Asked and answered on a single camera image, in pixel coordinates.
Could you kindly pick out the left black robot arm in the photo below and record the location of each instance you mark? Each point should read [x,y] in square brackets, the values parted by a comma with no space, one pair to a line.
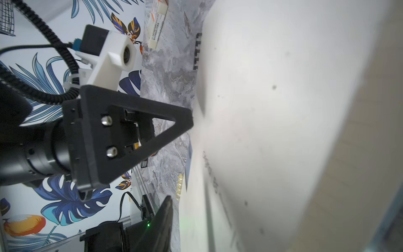
[32,153]

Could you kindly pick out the large cream spiral notebook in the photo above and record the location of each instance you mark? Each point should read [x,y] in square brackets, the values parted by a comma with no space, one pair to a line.
[297,143]

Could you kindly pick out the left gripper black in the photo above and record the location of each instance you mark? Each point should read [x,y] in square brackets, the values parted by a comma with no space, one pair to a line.
[109,132]

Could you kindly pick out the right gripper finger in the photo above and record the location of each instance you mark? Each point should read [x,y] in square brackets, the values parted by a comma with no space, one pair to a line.
[157,237]

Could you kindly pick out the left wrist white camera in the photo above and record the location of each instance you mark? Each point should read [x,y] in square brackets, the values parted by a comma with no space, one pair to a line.
[108,54]

